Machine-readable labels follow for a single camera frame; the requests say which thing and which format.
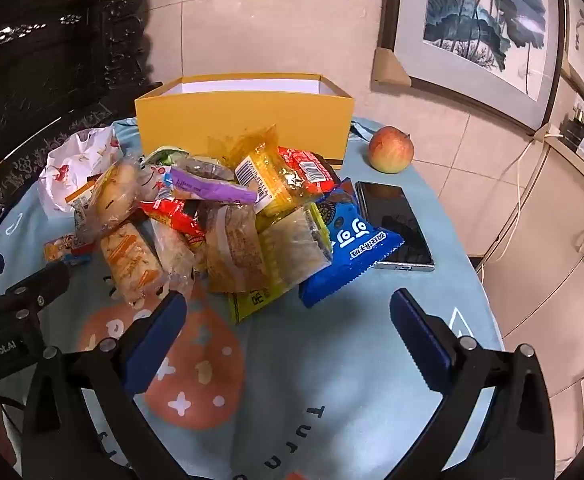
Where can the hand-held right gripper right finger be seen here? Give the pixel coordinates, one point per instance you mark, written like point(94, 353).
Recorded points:
point(416, 340)

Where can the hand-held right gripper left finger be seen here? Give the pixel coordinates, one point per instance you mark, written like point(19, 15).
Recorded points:
point(154, 347)

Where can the yellow bar packet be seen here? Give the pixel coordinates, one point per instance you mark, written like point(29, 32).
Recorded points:
point(252, 305)

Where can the yellow clear barcode packet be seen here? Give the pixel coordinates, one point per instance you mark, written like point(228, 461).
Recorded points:
point(272, 180)

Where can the yellow cardboard box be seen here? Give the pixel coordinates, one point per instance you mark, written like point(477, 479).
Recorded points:
point(242, 120)

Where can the small orange blue packet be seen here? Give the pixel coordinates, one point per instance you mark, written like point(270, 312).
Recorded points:
point(67, 250)

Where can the orange striped cake packet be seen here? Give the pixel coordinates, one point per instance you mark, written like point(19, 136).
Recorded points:
point(132, 260)

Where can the white cake clear packet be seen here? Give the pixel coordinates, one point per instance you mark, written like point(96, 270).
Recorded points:
point(172, 257)

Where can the white orange snack packet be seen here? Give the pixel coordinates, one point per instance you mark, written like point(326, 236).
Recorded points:
point(82, 195)

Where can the blue snack packet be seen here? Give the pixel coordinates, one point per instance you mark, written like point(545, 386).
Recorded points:
point(351, 255)

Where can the white printed tissue pack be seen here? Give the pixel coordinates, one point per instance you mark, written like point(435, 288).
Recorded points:
point(67, 170)

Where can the bread bun clear packet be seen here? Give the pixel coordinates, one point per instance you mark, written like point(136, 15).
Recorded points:
point(114, 190)

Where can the black smartphone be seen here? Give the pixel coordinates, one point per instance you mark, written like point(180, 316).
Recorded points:
point(396, 220)

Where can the brown cake clear packet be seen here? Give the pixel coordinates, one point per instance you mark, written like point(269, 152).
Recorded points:
point(234, 250)

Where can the cream cake clear packet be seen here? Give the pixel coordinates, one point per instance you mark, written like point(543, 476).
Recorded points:
point(292, 245)

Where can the beige cabinet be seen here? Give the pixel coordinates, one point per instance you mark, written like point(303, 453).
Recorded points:
point(551, 240)

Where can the purple snack packet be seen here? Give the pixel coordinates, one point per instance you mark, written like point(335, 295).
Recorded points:
point(207, 187)

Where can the red apple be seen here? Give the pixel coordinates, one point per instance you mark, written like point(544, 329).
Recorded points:
point(391, 152)

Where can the red black snack packet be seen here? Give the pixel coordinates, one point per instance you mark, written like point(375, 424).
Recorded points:
point(304, 167)

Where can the cardboard corner protector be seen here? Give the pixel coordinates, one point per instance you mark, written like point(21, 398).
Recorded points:
point(386, 67)

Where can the framed lotus painting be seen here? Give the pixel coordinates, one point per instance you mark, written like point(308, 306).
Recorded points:
point(471, 10)

